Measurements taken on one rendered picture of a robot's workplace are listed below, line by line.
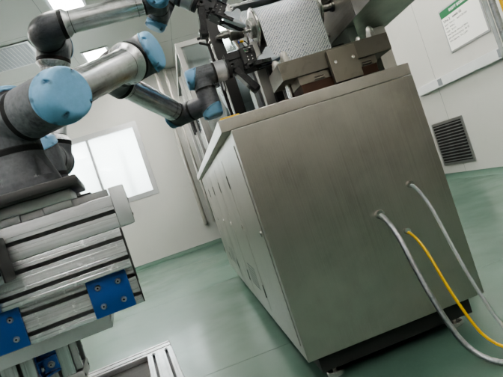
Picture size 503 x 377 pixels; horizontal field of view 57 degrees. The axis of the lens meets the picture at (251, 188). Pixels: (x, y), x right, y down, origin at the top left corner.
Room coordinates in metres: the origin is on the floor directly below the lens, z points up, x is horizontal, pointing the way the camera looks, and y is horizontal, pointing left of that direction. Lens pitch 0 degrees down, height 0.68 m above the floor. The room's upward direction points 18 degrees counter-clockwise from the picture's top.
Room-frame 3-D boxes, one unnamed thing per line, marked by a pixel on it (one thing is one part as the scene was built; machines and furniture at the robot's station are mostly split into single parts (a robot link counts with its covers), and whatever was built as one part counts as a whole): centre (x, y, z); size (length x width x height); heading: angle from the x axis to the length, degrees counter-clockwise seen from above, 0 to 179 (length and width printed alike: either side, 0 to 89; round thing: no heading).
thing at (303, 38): (1.75, -0.34, 1.11); 0.23 x 0.01 x 0.18; 98
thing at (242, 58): (1.72, -0.11, 1.12); 0.12 x 0.08 x 0.09; 98
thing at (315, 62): (1.64, -0.40, 1.00); 0.40 x 0.16 x 0.06; 98
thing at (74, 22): (1.57, 0.30, 1.38); 0.49 x 0.11 x 0.12; 98
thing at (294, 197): (2.73, -0.12, 0.43); 2.52 x 0.64 x 0.86; 8
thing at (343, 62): (1.55, -0.42, 0.96); 0.10 x 0.03 x 0.11; 98
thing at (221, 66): (1.71, -0.03, 1.11); 0.08 x 0.05 x 0.08; 8
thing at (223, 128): (2.73, -0.11, 0.88); 2.52 x 0.66 x 0.04; 8
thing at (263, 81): (1.82, -0.16, 1.05); 0.06 x 0.05 x 0.31; 98
